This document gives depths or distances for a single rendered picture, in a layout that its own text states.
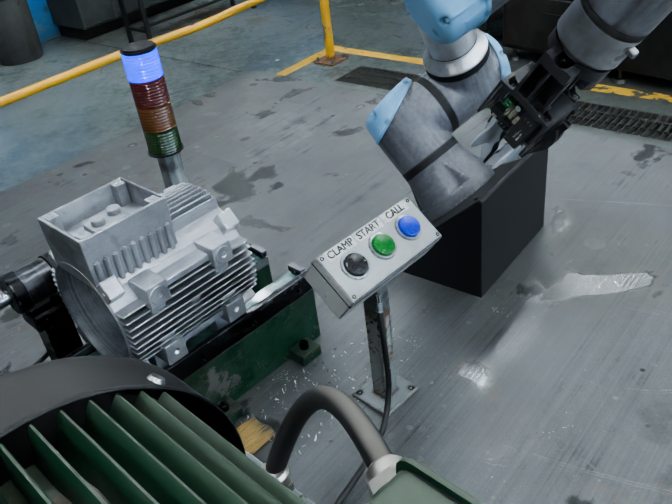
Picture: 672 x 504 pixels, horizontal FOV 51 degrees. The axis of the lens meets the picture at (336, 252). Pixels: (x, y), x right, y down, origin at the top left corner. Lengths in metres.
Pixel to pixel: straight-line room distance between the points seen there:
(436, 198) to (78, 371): 0.99
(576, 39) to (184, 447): 0.57
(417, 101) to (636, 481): 0.69
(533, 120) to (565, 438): 0.43
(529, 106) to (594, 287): 0.53
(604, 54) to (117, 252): 0.57
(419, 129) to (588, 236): 0.37
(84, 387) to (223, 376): 0.74
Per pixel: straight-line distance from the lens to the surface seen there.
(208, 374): 1.00
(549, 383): 1.05
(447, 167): 1.24
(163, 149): 1.26
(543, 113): 0.78
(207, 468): 0.27
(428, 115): 1.25
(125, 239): 0.86
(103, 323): 1.02
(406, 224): 0.88
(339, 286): 0.81
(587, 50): 0.73
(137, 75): 1.22
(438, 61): 1.24
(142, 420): 0.28
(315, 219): 1.44
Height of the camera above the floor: 1.54
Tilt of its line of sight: 34 degrees down
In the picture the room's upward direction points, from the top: 8 degrees counter-clockwise
